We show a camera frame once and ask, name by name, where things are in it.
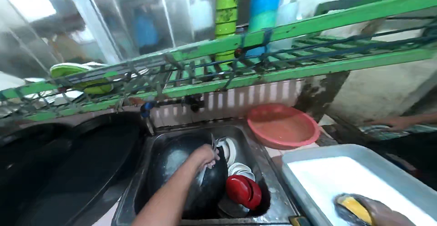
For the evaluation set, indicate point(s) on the person's left hand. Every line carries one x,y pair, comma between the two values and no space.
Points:
203,153

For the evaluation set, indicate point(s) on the person's right hand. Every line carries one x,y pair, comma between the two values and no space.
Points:
387,214

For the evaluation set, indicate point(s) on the person's left fingers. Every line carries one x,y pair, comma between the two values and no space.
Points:
213,161

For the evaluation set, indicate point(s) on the person's right fingers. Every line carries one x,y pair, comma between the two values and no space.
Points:
372,204

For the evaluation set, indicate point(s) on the silver metal cutlery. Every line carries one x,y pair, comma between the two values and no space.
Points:
214,142

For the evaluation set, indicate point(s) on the dark gray scouring pad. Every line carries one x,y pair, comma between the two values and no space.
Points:
343,213

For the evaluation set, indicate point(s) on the white bowl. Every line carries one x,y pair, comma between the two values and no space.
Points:
232,151

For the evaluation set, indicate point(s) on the stack of small white dishes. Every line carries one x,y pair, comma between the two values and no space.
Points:
239,168

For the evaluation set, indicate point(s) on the red bowl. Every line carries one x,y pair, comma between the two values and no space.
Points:
256,195
238,189

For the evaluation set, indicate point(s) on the large black wok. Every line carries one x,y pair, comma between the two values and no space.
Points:
181,188

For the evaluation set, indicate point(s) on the dark gray plate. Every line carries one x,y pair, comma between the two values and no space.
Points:
234,209

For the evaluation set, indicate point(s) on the black water pipe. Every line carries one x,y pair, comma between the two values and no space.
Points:
194,103

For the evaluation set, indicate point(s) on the yellow and black sponge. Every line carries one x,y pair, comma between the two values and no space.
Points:
300,221

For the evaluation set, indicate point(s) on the stainless steel sink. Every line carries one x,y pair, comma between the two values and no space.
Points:
278,198

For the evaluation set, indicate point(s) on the pink plastic basin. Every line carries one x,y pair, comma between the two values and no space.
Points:
283,130

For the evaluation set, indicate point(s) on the gray plastic tub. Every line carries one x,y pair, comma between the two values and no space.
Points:
295,157

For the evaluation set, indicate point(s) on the large black tub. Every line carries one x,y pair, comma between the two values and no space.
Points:
17,157
92,164

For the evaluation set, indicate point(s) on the green dish rack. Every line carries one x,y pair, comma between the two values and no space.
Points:
300,65

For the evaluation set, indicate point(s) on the green bowl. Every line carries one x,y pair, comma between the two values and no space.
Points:
99,88

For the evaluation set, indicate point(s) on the stack of green cups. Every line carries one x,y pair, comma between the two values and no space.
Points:
226,14

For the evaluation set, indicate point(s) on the translucent plastic container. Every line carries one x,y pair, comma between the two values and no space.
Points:
287,14

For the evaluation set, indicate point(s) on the stack of blue cups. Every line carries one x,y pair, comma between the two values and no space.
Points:
265,4

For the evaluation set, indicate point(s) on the green plate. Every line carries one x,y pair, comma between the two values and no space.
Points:
66,70

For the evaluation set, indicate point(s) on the window with metal frame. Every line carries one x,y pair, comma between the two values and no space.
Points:
102,21

